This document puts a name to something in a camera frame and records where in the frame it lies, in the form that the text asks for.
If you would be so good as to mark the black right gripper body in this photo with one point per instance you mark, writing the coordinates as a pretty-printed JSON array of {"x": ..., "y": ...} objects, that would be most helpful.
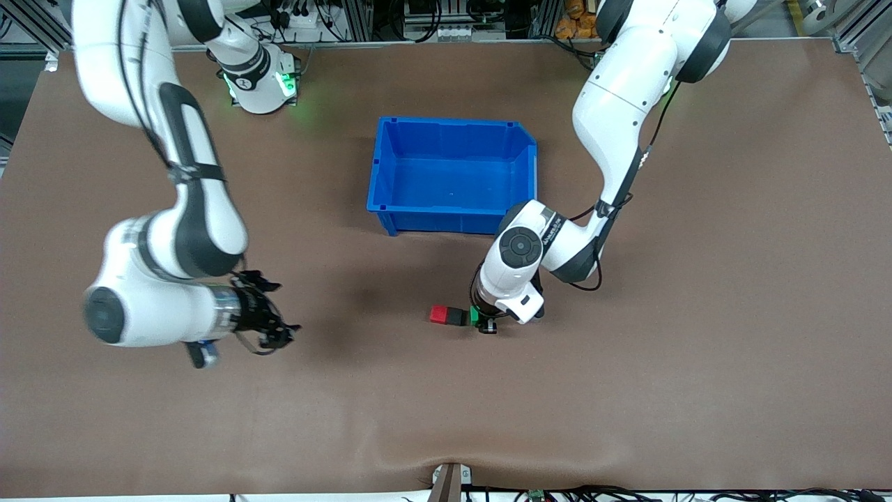
[{"x": 254, "y": 313}]

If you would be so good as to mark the green cube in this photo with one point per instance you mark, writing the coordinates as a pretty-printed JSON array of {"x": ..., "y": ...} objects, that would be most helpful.
[{"x": 474, "y": 316}]

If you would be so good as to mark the red cube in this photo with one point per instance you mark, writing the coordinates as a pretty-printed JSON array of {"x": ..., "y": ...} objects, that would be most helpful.
[{"x": 439, "y": 315}]

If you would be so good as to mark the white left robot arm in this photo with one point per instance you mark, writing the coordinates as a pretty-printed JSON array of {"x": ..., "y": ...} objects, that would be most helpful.
[{"x": 627, "y": 90}]

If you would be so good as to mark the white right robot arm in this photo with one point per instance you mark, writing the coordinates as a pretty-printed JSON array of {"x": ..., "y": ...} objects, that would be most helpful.
[{"x": 202, "y": 223}]

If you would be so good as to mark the black cube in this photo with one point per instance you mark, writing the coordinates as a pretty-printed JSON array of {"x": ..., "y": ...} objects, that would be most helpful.
[{"x": 458, "y": 318}]

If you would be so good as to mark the brown table mat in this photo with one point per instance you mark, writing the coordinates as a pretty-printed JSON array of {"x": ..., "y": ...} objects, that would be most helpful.
[{"x": 418, "y": 418}]

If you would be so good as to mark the blue plastic storage bin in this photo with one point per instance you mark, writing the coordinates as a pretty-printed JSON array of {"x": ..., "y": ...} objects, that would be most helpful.
[{"x": 453, "y": 181}]

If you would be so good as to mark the white power strip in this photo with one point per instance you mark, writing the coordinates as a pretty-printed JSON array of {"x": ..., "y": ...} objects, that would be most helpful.
[{"x": 303, "y": 19}]

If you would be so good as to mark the orange packaged goods pile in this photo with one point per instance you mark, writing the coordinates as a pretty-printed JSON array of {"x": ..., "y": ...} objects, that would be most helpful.
[{"x": 578, "y": 19}]

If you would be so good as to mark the grey round machine part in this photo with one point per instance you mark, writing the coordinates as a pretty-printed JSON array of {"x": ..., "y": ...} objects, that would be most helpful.
[{"x": 819, "y": 17}]

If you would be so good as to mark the aluminium frame rail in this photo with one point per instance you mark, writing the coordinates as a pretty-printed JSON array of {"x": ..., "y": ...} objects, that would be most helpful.
[
  {"x": 871, "y": 70},
  {"x": 35, "y": 24}
]

